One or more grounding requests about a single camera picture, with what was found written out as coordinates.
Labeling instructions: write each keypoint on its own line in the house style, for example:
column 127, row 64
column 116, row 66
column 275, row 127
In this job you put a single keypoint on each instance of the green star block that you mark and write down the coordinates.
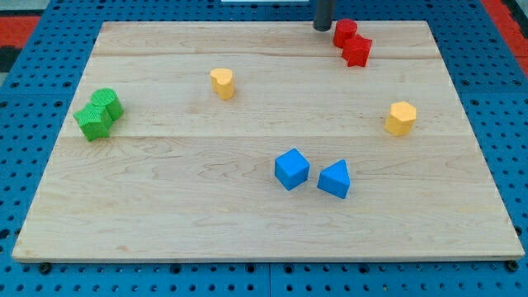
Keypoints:
column 94, row 121

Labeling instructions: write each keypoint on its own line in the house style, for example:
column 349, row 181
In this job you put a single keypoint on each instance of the yellow heart block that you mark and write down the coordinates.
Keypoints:
column 222, row 82

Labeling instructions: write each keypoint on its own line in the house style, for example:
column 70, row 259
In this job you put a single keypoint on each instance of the green cylinder block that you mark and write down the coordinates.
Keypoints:
column 107, row 97

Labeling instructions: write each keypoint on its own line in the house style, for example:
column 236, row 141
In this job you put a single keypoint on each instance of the wooden board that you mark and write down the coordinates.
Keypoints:
column 188, row 177

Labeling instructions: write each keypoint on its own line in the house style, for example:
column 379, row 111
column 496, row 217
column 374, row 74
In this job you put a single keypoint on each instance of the red star block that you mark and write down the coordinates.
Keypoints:
column 356, row 51

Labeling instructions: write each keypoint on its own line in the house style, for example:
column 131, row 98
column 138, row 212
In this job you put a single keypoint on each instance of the blue cube block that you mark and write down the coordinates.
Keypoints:
column 291, row 169

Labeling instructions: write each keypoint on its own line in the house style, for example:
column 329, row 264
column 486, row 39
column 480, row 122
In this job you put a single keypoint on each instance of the red cylinder block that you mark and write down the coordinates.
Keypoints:
column 345, row 29

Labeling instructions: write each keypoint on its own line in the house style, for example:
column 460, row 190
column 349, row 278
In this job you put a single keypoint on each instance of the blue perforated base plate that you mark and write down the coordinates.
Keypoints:
column 37, row 91

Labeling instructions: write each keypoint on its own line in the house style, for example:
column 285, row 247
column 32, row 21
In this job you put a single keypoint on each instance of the blue triangle block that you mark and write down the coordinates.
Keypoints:
column 335, row 179

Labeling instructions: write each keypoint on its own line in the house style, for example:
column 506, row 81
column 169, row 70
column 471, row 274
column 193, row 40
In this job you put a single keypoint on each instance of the yellow hexagon block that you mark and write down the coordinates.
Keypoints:
column 401, row 118

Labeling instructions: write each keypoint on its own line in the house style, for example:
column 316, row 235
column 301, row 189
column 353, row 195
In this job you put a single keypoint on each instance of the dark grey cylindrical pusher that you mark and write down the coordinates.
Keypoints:
column 323, row 15

